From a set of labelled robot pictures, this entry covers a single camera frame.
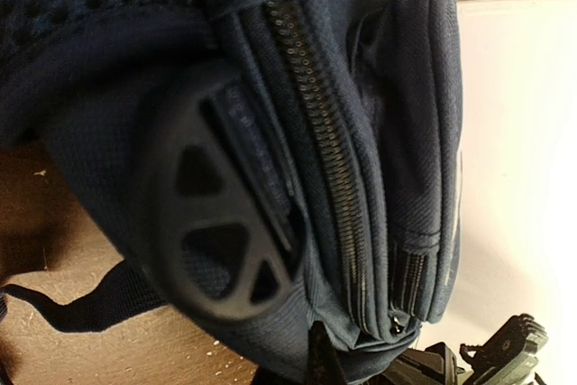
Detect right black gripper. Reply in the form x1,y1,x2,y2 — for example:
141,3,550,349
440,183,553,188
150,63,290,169
382,342,465,385

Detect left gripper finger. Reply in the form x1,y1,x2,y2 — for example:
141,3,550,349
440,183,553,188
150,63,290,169
306,321,347,385

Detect navy blue backpack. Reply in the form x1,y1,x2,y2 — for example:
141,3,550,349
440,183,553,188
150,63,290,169
1,0,463,384

